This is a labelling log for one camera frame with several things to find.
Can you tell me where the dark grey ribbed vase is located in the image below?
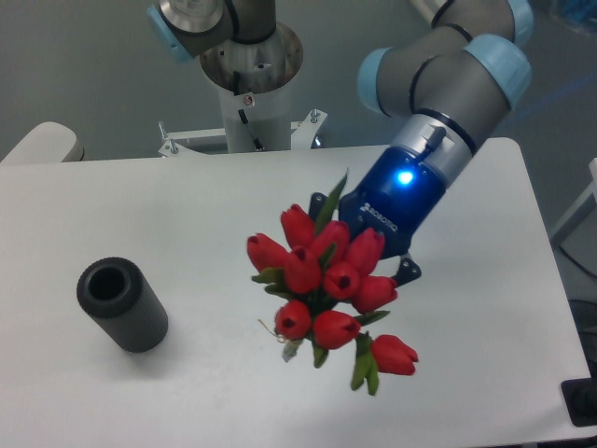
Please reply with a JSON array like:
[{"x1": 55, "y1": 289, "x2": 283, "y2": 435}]
[{"x1": 76, "y1": 257, "x2": 169, "y2": 353}]

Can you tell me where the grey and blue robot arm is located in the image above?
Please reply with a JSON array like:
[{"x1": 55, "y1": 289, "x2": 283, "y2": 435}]
[{"x1": 147, "y1": 1, "x2": 534, "y2": 285}]

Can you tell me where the white furniture frame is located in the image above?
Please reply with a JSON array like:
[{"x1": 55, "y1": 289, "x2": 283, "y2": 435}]
[{"x1": 548, "y1": 159, "x2": 596, "y2": 246}]

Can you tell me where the white chair back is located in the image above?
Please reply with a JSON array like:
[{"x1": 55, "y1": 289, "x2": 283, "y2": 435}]
[{"x1": 1, "y1": 121, "x2": 85, "y2": 166}]

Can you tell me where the black device at table edge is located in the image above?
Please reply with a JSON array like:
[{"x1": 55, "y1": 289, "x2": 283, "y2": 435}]
[{"x1": 561, "y1": 378, "x2": 596, "y2": 427}]

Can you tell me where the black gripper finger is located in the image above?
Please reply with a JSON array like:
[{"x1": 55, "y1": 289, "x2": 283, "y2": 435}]
[
  {"x1": 309, "y1": 192, "x2": 332, "y2": 219},
  {"x1": 393, "y1": 254, "x2": 422, "y2": 287}
]

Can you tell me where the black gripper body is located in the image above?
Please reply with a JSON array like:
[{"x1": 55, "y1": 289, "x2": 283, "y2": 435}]
[{"x1": 339, "y1": 147, "x2": 446, "y2": 258}]

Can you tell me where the clear bag with blue items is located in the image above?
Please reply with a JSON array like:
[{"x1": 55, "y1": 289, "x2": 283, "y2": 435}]
[{"x1": 550, "y1": 0, "x2": 596, "y2": 35}]

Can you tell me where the red tulip bouquet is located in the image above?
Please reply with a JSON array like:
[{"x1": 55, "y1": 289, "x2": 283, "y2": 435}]
[{"x1": 246, "y1": 179, "x2": 419, "y2": 396}]

